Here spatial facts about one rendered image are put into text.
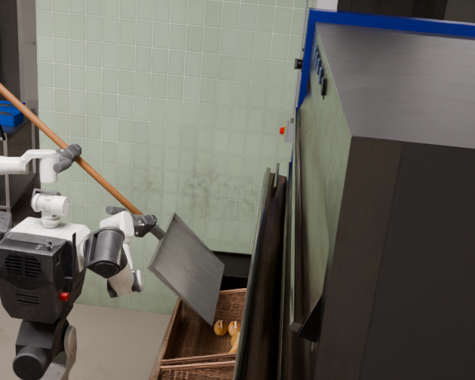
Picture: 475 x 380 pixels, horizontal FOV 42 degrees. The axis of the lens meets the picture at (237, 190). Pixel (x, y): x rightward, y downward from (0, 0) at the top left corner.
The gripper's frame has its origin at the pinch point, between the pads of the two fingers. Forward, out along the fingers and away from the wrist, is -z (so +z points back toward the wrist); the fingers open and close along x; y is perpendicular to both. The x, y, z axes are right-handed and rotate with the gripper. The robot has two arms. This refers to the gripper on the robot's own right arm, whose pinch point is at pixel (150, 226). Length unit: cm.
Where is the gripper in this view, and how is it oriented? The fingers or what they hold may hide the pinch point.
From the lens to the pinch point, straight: 270.1
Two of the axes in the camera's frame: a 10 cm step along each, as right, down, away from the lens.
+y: 5.4, 7.5, -3.8
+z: -4.6, -1.2, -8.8
